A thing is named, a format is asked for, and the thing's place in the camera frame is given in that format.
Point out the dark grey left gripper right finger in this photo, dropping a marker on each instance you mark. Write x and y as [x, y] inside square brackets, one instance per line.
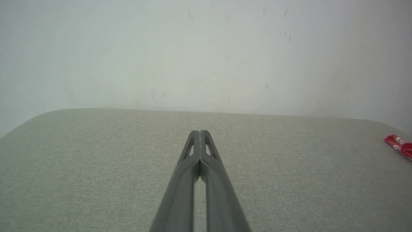
[222, 199]

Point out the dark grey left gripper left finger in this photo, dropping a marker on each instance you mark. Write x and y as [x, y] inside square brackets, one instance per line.
[180, 193]

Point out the red basketball jersey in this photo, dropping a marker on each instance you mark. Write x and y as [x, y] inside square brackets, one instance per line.
[400, 146]

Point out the grey fabric sofa cushion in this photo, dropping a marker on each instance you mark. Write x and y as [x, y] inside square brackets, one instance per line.
[96, 177]

